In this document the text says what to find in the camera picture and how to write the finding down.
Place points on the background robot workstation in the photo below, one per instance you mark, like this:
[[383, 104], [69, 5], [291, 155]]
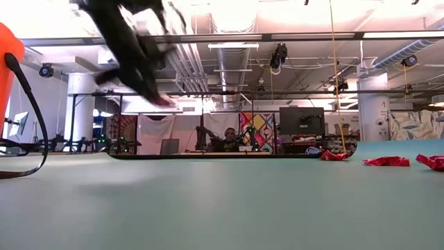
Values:
[[104, 142]]

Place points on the black overhead frame beam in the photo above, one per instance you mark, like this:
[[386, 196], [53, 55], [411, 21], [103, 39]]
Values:
[[312, 35]]

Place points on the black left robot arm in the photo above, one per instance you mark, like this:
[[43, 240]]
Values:
[[111, 24]]

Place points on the green table mat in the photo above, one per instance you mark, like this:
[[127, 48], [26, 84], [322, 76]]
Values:
[[222, 215]]

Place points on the person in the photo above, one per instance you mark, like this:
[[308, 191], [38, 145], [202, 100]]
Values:
[[229, 140]]

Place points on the leaf pattern wall panel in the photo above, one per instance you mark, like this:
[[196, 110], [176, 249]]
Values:
[[416, 125]]

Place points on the tilted computer monitor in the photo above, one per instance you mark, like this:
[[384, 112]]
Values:
[[20, 123]]

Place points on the blue bag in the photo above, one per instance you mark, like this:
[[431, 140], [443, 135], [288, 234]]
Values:
[[313, 151]]

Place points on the silver ceiling duct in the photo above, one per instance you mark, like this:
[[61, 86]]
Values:
[[234, 59]]

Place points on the cluttered storage shelf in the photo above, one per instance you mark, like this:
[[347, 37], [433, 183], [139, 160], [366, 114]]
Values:
[[333, 142]]

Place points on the round pattern wall hanging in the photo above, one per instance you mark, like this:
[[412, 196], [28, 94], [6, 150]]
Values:
[[126, 126]]

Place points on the gray chair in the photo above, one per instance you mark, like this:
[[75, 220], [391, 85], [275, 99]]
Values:
[[170, 146]]

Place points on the long black horizontal bar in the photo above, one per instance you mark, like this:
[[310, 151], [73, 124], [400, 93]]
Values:
[[312, 92]]

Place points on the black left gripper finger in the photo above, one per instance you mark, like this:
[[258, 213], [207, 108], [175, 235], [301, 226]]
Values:
[[157, 88], [145, 89]]

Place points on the black computer monitor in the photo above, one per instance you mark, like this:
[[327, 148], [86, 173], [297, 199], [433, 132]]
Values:
[[301, 121]]

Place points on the black background robot arm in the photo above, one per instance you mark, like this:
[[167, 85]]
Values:
[[251, 133], [204, 133]]

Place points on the orange pumpkin halloween bucket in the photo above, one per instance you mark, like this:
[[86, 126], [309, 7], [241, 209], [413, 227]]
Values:
[[7, 69]]

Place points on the blue spiral ceiling duct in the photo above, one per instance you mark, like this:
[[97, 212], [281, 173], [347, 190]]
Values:
[[409, 50]]

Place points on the white hanging cloth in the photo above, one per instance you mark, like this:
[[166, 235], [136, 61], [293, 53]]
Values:
[[156, 128]]

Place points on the colourful patchwork quilt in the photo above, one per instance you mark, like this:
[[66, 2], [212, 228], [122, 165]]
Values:
[[260, 121]]

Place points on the white round column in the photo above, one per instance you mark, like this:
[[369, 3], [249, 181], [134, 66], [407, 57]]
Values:
[[373, 114], [83, 114]]

